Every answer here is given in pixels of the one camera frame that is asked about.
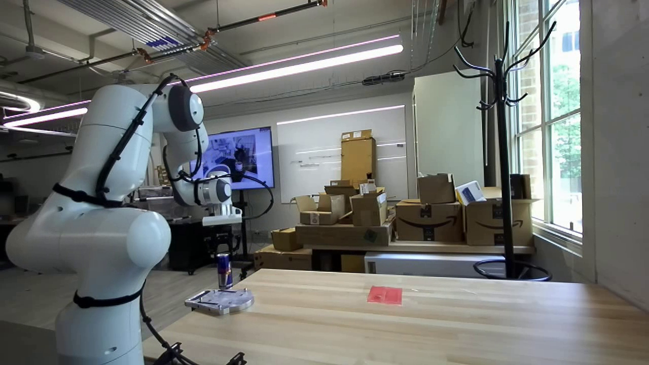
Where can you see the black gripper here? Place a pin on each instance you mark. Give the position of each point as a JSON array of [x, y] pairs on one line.
[[224, 237]]

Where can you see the large cardboard box with label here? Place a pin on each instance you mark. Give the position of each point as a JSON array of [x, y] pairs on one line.
[[285, 257]]

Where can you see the tall upright cardboard box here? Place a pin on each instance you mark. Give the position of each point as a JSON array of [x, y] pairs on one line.
[[358, 159]]

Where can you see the red packet in clear plastic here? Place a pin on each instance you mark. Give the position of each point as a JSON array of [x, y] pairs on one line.
[[386, 294]]

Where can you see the plain stacked cardboard box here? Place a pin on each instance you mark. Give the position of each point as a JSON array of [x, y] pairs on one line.
[[436, 189]]

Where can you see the white blue package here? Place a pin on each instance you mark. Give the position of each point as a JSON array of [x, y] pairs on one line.
[[472, 193]]

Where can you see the long white radiator unit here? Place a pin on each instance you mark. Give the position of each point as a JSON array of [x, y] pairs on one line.
[[433, 263]]

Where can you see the small labelled cardboard box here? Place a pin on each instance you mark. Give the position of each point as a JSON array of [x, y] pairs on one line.
[[315, 218]]

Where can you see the black coat rack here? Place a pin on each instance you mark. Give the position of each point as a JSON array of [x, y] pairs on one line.
[[503, 169]]

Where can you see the small cube cardboard box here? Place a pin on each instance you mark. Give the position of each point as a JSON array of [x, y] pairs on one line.
[[287, 239]]

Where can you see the flat metal plate object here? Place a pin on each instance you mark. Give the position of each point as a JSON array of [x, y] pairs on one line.
[[219, 301]]

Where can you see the long flat cardboard box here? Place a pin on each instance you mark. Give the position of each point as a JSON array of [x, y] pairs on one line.
[[341, 236]]

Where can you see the wall whiteboard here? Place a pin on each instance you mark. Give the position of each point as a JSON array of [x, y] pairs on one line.
[[316, 154]]

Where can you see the small dark-sided cardboard box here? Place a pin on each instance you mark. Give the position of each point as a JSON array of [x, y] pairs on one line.
[[519, 187]]

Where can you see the Amazon smile cardboard box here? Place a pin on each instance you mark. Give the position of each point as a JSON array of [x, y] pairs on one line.
[[490, 226], [426, 223]]

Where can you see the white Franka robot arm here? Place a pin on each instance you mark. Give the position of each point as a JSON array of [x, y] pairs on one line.
[[102, 236]]

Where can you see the long linear ceiling light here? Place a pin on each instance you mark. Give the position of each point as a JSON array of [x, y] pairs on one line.
[[296, 67]]

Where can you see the large TV monitor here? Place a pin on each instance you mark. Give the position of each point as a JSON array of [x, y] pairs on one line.
[[246, 159]]

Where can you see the upright square cardboard box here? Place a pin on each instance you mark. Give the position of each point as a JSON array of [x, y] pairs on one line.
[[368, 209]]

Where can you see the blue silver energy drink can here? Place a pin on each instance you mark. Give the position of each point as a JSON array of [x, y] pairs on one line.
[[226, 276]]

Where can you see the large paned window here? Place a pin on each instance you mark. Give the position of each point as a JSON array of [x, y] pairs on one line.
[[551, 113]]

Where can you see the open medium cardboard box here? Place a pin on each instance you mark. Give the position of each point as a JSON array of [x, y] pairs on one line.
[[322, 204]]

